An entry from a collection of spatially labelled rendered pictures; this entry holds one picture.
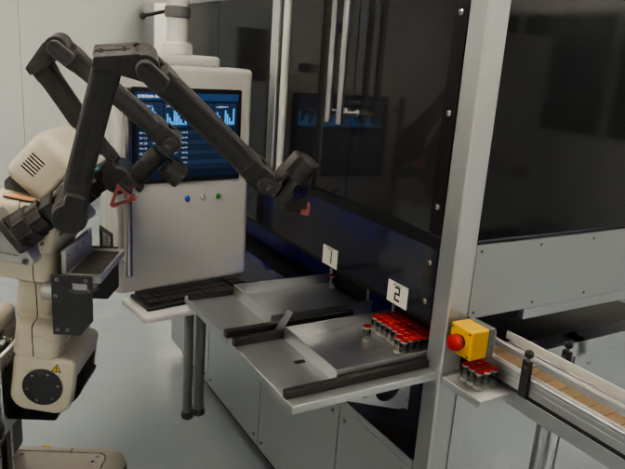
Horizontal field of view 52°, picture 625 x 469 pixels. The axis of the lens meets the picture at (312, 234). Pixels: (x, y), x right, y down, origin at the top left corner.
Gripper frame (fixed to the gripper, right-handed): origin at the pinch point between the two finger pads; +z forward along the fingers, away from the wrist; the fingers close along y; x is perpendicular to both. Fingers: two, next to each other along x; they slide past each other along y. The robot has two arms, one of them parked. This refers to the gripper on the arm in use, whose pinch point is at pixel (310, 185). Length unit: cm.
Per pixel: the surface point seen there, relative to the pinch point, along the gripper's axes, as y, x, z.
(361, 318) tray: 34.1, 21.0, 6.1
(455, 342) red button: 23, 49, -21
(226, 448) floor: 127, -34, 62
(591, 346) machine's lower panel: 30, 84, 31
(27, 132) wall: 69, -395, 324
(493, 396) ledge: 34, 60, -18
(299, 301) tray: 37.9, -0.4, 14.6
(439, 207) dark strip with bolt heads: -4.5, 36.5, -10.9
